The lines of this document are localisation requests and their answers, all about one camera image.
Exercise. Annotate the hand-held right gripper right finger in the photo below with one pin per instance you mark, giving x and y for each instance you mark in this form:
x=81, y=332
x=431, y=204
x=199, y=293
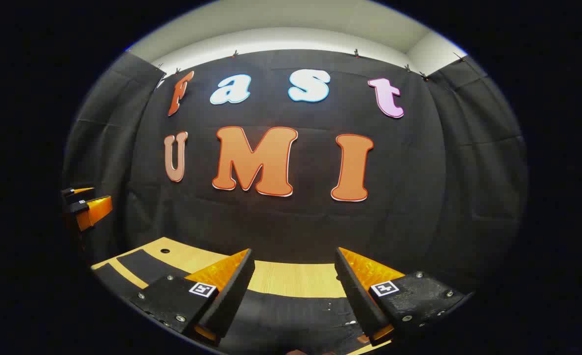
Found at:
x=355, y=296

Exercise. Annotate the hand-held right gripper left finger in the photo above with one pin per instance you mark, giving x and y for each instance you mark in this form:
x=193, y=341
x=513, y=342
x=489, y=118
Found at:
x=231, y=296

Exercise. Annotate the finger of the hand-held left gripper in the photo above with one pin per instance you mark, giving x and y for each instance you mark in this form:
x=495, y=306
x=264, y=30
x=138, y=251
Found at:
x=76, y=191
x=93, y=212

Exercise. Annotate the dark grey jeans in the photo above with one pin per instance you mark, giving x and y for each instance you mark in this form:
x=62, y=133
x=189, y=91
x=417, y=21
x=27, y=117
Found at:
x=290, y=320

